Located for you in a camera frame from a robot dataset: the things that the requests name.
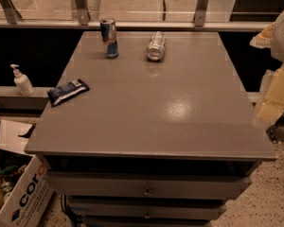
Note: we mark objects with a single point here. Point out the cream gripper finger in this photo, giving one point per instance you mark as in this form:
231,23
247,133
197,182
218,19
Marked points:
270,105
263,39

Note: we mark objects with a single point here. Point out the silver 7up can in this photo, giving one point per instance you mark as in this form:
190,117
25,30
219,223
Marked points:
156,46

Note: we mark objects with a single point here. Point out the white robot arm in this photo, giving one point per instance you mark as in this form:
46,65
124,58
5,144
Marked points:
277,41

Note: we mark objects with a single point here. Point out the blue silver Red Bull can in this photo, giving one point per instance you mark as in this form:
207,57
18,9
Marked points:
108,33

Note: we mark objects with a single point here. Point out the grey drawer cabinet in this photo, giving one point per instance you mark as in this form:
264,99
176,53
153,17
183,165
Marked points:
151,144

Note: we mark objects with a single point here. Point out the dark blue snack packet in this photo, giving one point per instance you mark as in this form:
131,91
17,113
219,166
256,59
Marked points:
60,94

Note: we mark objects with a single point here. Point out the white pump dispenser bottle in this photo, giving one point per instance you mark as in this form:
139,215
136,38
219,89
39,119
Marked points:
22,81

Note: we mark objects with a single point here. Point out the metal glass railing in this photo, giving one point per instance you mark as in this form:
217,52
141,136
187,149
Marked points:
215,15

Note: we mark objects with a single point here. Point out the white cardboard box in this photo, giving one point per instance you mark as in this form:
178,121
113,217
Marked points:
24,192

